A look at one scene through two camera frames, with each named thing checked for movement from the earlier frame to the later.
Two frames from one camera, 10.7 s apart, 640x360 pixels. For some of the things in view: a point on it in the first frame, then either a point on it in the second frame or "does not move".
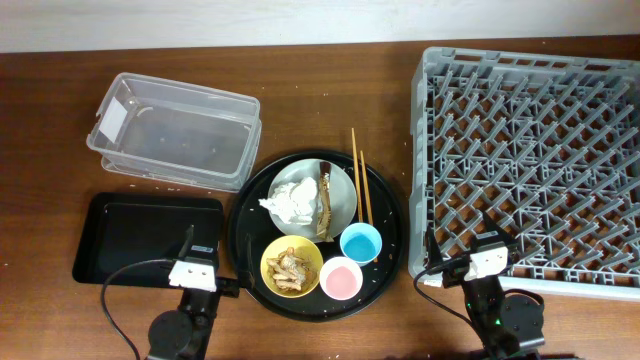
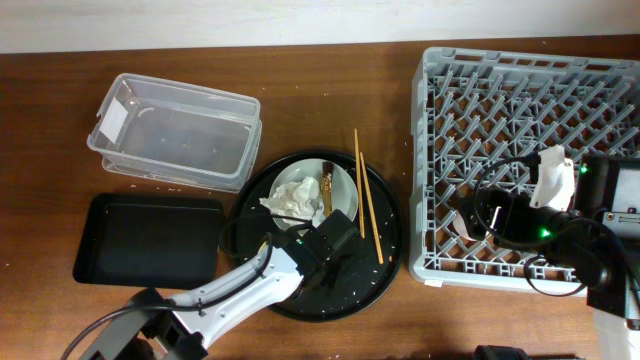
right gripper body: [455, 275] to [521, 224]
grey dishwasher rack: [548, 145] does not move
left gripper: [227, 286] to [334, 265]
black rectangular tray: [123, 227] does not move
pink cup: [341, 278] to [460, 228]
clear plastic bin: [177, 132] does not move
